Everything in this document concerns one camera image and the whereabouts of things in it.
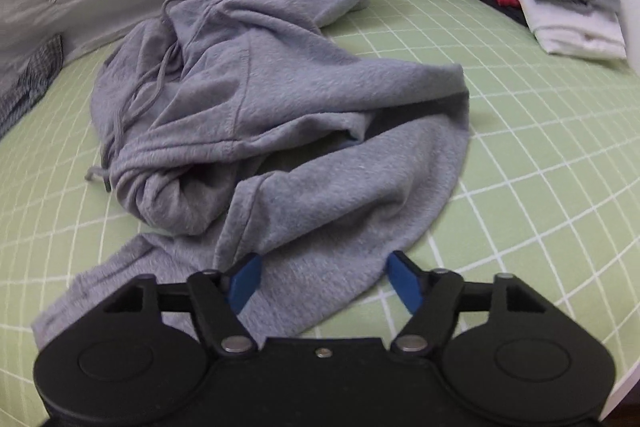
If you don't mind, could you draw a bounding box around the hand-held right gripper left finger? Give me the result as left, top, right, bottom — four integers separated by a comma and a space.
102, 253, 263, 358

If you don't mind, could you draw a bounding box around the green grid mat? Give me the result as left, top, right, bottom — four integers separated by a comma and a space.
0, 0, 640, 427

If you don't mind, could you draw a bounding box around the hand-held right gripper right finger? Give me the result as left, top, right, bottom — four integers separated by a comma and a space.
387, 250, 548, 355

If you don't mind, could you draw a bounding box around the blue plaid shirt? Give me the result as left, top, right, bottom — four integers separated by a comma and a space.
0, 34, 65, 138

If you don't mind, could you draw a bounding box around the grey hoodie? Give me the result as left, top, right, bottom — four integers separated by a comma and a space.
31, 0, 471, 350

